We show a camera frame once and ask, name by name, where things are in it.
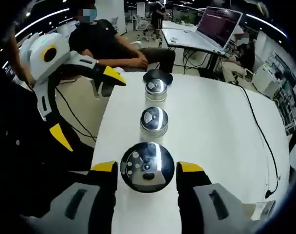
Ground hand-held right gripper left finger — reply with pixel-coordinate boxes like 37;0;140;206
25;160;118;234

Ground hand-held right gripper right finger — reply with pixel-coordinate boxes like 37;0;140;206
176;160;258;234

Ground tall seasoning bottle white contents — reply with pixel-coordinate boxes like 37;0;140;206
120;141;175;194

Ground white office chair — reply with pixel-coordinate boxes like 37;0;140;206
132;14;151;41

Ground small black object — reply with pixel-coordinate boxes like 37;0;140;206
142;69;174;86

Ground small green plant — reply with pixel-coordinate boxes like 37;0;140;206
181;14;195;25

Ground storage shelf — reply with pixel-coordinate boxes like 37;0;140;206
264;47;296;134

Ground white cabinet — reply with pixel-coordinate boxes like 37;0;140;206
251;65;278;98

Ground white laptop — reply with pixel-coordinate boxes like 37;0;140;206
162;6;244;56

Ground black cable with plug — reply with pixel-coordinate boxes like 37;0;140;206
239;85;279;199

